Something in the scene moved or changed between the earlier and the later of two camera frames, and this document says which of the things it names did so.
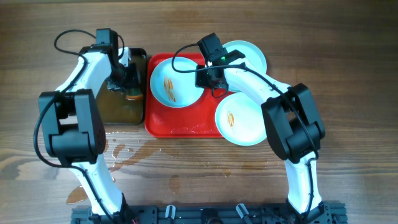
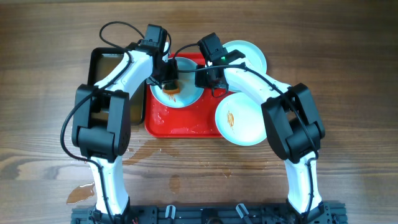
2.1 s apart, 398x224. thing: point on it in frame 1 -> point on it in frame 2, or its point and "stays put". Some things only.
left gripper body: [122, 77] -> [166, 73]
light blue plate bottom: [240, 120] stays put
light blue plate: [175, 89] stays put
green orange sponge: [135, 94] -> [171, 87]
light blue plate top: [251, 52] stays put
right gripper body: [204, 79] stays put
